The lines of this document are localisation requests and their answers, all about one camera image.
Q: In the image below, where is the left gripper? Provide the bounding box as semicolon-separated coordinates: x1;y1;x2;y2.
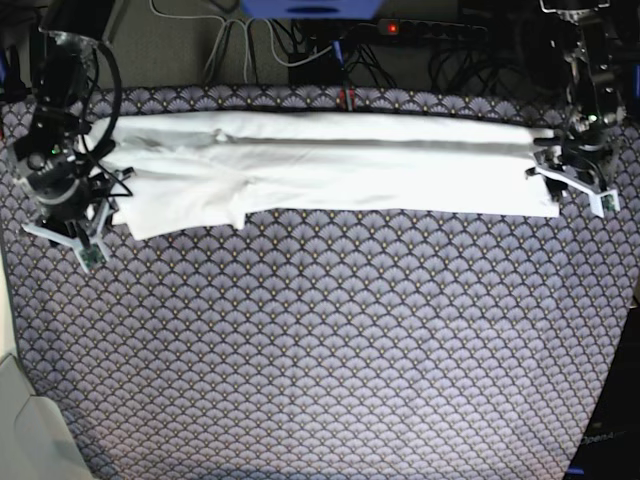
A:
525;130;621;201

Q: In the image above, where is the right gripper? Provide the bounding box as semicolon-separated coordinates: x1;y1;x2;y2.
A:
22;168;135;250

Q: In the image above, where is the white printed T-shirt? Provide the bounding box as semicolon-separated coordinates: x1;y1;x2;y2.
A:
104;111;559;240

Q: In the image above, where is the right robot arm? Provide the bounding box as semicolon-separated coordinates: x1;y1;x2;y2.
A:
8;1;133;253

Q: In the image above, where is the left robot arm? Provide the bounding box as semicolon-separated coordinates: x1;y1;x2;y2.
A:
526;1;625;217

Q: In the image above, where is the blue box at top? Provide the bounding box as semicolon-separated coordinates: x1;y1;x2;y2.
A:
241;0;382;20

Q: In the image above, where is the red table clamp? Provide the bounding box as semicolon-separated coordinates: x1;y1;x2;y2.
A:
337;88;357;112

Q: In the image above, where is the black power strip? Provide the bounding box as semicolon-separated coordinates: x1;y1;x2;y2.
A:
377;18;488;39

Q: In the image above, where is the purple fan-patterned tablecloth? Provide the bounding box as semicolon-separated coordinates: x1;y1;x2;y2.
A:
0;83;640;480

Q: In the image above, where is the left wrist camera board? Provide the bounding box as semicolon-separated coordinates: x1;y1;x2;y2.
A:
589;190;620;218

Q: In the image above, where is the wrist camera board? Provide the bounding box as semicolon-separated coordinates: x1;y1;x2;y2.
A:
589;190;620;218
77;244;108;273

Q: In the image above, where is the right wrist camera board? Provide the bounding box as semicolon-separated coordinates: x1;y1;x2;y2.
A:
77;244;108;273

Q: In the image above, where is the grey cable bundle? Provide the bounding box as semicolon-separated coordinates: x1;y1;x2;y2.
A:
201;19;333;86

